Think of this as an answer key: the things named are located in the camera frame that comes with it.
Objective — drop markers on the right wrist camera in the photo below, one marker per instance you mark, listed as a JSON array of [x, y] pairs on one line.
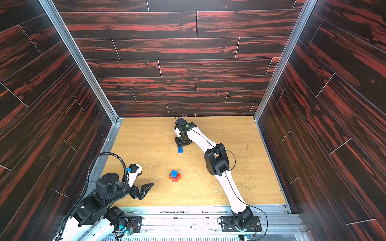
[[177, 131]]

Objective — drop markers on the blue square lego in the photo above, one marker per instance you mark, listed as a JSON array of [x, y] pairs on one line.
[[174, 174]]

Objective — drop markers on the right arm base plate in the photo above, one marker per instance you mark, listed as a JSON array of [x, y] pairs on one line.
[[232, 224]]

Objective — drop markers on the right aluminium corner post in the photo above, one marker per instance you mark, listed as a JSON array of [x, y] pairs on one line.
[[293, 39]]

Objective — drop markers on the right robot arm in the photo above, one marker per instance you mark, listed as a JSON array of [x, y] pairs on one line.
[[217, 164]]

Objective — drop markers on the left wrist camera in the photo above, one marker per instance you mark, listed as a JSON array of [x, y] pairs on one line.
[[134, 171]]

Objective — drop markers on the red long lego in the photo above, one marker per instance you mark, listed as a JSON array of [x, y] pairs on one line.
[[175, 178]]

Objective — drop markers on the aluminium front rail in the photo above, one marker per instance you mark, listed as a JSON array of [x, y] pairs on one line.
[[200, 224]]

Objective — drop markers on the aluminium corner post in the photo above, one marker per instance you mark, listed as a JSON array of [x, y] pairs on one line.
[[293, 39], [61, 28]]

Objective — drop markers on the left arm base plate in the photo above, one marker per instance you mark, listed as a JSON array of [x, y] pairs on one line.
[[130, 225]]

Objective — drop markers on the left aluminium corner post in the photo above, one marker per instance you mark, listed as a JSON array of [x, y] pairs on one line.
[[61, 28]]

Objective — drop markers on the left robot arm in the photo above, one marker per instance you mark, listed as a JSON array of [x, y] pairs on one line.
[[93, 218]]

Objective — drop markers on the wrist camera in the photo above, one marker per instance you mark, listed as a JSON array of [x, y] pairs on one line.
[[134, 171], [177, 131]]

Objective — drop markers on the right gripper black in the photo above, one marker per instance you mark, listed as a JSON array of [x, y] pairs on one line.
[[182, 141]]

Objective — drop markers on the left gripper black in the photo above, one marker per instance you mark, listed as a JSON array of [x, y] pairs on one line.
[[143, 192]]

